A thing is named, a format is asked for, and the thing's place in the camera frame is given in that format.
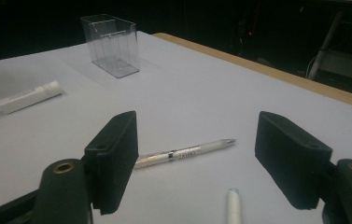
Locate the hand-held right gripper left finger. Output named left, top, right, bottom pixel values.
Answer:
left=83, top=110, right=140, bottom=217

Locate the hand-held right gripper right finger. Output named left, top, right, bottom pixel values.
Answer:
left=254, top=110, right=333, bottom=210

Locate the clear silver pen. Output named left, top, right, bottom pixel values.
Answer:
left=134, top=138, right=237, bottom=170

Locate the clear plastic organizer box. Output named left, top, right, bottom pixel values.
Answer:
left=80, top=13, right=141, bottom=78

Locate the white table cover sheet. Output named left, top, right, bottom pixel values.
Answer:
left=0, top=31, right=352, bottom=224

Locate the white tube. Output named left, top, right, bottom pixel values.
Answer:
left=0, top=79, right=63, bottom=116

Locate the white metal stand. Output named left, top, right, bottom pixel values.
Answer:
left=306, top=11, right=352, bottom=84

